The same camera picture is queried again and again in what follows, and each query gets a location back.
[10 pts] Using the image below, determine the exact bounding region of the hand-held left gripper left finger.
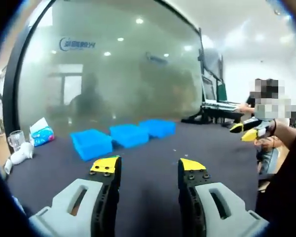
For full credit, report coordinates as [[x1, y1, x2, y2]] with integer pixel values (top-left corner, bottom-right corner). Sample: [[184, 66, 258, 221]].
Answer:
[[29, 155, 122, 237]]

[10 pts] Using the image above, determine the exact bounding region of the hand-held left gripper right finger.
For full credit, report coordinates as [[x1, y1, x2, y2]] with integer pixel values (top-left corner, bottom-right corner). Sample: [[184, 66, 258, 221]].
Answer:
[[178, 158, 269, 237]]

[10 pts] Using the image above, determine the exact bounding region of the blue plastic bin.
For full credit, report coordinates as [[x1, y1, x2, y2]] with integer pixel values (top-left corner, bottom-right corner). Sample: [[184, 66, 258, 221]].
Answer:
[[110, 123, 149, 149], [70, 128, 113, 162], [139, 118, 176, 140]]

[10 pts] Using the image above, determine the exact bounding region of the person's right hand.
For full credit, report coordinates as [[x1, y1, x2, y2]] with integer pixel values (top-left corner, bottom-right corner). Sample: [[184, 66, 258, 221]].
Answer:
[[266, 119, 278, 139]]

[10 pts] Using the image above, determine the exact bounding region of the white keyboard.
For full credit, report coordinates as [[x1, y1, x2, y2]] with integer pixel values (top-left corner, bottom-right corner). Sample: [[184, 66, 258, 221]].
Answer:
[[202, 100, 245, 112]]

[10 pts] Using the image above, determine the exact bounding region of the green panel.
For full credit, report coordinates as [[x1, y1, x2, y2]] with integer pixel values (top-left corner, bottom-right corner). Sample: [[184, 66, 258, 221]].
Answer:
[[216, 81, 228, 103]]

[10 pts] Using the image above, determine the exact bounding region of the black workstation stand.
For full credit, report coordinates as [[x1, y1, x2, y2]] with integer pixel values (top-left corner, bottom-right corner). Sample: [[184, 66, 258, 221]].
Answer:
[[181, 108, 245, 126]]

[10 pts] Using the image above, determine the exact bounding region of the person operator on right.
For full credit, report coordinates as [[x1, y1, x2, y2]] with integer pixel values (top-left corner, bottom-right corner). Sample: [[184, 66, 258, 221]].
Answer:
[[255, 128, 296, 237]]

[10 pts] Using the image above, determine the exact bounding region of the open laptop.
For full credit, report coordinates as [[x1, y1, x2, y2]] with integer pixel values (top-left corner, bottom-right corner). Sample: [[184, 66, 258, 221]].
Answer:
[[201, 75, 217, 103]]

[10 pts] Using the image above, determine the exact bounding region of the large black monitor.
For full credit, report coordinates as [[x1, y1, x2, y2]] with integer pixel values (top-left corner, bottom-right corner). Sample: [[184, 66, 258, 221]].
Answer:
[[198, 48, 224, 79]]

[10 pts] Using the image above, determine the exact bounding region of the white curved plastic part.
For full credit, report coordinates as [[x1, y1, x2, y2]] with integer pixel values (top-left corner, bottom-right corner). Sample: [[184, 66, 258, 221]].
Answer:
[[9, 142, 35, 165]]

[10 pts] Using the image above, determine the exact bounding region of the small white tube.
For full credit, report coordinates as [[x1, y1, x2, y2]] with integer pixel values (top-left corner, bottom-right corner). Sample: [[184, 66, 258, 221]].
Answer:
[[3, 159, 13, 175]]

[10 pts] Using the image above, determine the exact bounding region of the blue tissue pack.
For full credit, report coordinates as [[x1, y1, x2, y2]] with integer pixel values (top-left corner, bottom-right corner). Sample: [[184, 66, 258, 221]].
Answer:
[[29, 117, 55, 148]]

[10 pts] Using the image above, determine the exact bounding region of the clear plastic cup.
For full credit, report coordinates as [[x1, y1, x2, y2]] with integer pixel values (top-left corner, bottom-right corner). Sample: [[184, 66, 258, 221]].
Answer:
[[7, 130, 27, 154]]

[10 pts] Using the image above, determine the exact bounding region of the black door frame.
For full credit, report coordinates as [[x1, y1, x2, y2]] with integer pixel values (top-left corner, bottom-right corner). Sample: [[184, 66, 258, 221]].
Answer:
[[2, 0, 57, 151]]

